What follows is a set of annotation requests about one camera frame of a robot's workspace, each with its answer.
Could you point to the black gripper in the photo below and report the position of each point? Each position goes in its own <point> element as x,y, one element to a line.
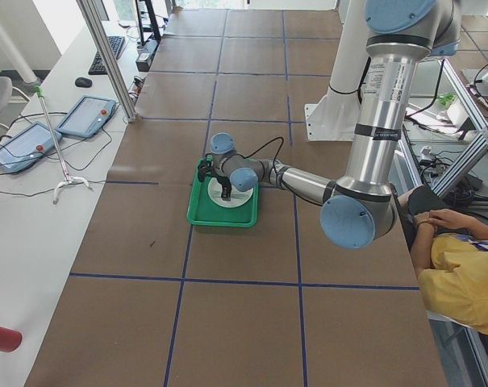
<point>224,184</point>

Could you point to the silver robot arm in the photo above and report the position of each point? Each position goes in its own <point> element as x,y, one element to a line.
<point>357,208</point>

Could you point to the white round plate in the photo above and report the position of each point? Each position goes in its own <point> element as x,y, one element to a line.
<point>236,198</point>

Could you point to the green plastic tray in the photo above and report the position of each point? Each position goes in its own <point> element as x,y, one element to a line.
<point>203,212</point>

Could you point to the far blue teach pendant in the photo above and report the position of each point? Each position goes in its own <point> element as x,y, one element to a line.
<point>87,117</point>

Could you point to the blue teach pendant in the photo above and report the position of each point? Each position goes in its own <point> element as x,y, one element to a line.
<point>87,117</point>
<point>24,149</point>

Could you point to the black computer mouse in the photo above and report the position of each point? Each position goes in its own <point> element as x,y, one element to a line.
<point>83,82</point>

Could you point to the near blue teach pendant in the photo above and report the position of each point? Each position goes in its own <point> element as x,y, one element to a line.
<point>24,149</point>

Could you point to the person in yellow shirt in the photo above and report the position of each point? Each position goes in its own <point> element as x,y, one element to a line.
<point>449,253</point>

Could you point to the red cylinder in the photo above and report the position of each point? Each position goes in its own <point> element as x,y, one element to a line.
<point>9,339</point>

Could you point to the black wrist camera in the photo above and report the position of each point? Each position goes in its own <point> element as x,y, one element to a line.
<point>205,168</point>

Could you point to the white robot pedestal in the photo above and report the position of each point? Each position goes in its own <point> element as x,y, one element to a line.
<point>334,117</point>

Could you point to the aluminium frame post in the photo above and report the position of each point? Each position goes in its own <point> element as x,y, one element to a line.
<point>94,23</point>

